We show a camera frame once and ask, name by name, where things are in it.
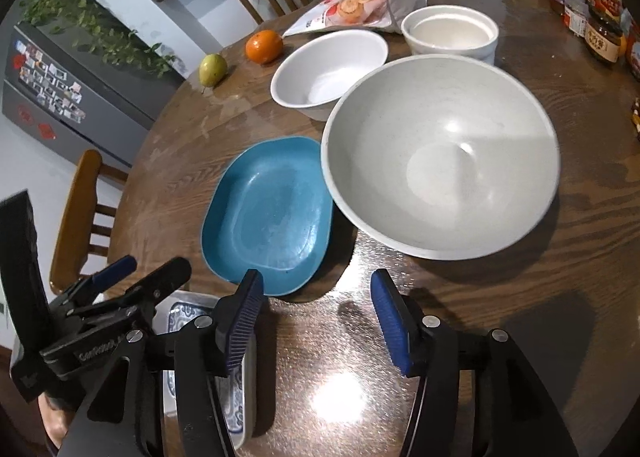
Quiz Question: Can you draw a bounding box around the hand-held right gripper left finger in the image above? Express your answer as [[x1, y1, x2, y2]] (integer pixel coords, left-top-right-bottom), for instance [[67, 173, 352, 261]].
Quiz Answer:
[[57, 269, 266, 457]]

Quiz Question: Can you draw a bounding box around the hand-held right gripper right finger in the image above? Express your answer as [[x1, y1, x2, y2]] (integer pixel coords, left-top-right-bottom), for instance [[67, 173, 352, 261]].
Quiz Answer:
[[370, 268, 581, 457]]

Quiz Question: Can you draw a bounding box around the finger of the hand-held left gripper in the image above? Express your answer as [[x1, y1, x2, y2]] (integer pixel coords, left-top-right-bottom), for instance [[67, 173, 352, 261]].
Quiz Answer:
[[75, 257, 193, 323], [47, 255, 138, 310]]

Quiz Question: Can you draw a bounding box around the blue patterned white plate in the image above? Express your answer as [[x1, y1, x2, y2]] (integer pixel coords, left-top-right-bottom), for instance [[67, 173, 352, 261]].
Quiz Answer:
[[150, 289, 258, 453]]

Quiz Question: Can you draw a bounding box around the teal blue plate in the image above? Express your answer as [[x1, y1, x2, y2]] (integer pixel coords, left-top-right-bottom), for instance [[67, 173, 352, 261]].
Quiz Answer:
[[201, 136, 335, 298]]

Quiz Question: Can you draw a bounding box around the large speckled white bowl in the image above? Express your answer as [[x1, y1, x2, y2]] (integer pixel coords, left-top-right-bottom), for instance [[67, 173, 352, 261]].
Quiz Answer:
[[320, 56, 560, 260]]

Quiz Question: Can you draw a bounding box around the medium white bowl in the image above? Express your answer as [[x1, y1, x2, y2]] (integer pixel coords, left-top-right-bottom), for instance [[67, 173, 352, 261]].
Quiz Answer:
[[270, 30, 390, 122]]

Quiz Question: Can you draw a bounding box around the small white ramekin bowl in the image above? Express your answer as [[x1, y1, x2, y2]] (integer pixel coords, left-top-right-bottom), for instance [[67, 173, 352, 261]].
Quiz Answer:
[[401, 5, 501, 66]]

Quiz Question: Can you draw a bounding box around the person's left forearm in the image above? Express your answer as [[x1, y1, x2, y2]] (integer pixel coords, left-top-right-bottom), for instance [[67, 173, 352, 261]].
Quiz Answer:
[[40, 384, 81, 448]]

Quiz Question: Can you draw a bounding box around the grey refrigerator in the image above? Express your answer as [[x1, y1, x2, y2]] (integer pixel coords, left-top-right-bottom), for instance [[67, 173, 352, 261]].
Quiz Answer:
[[1, 24, 186, 172]]

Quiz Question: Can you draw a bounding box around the group of fridge magnets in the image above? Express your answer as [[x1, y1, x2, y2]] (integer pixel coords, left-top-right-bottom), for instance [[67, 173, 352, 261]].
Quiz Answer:
[[12, 39, 86, 122]]

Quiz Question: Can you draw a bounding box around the green pear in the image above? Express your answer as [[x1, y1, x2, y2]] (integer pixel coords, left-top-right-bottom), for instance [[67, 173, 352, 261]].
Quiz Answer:
[[199, 54, 229, 86]]

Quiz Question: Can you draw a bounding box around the orange fruit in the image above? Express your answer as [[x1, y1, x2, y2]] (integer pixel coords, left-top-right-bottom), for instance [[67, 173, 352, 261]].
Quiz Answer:
[[244, 30, 284, 64]]

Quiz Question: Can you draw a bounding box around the trailing green plant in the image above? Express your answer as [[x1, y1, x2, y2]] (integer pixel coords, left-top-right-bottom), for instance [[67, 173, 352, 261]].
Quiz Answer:
[[19, 0, 183, 80]]

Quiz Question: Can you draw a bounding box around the white bread snack bag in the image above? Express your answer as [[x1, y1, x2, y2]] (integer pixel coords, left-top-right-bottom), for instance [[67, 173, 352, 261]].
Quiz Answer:
[[282, 0, 428, 38]]

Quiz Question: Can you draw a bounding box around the dark lidded brown jar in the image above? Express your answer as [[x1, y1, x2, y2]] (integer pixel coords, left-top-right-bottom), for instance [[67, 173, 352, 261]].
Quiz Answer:
[[585, 7, 626, 62]]

